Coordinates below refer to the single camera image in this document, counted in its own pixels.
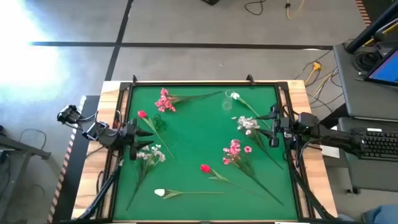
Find black keyboard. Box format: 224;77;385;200
351;127;398;162

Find white artificial tulip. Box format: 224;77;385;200
230;91;272;129
154;188;225;200

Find white blossom spray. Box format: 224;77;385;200
126;143;167;211
231;115;285;171

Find grey metal clamp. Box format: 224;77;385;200
81;123;100;141

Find black diagonal frame strut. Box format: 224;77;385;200
74;161;123;222
287;155;338;222

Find coiled black cables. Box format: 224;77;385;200
354;49;383;73

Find yellow floor cable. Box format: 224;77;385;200
285;0;307;20

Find grey desk top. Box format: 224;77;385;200
333;42;398;121

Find left clear glass vase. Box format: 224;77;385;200
152;113;168;133

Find grey keyboard shelf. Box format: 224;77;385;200
338;117;398;193

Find green table mat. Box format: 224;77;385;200
112;84;299;222

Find yellow plug cable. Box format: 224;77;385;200
303;61;323;86

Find white paper sheet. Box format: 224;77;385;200
320;126;341;159

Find pink blossom spray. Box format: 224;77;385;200
154;88;223;113
222;139;285;207

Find black floor mat striped edge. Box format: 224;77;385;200
49;95;100;223

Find black slanted pole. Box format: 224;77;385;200
345;0;398;54

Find laptop with blue screen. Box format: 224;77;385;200
364;46;398;87

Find person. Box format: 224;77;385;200
337;203;398;224

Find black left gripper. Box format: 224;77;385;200
123;118;155;161

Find black table frame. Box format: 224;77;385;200
96;80;313;223

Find grey metal stand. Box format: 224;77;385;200
0;124;52;218

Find clear glass vase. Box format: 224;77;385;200
152;113;168;133
221;90;234;111

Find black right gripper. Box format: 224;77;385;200
256;103;300;149

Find black floor cable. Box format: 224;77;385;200
244;0;265;16

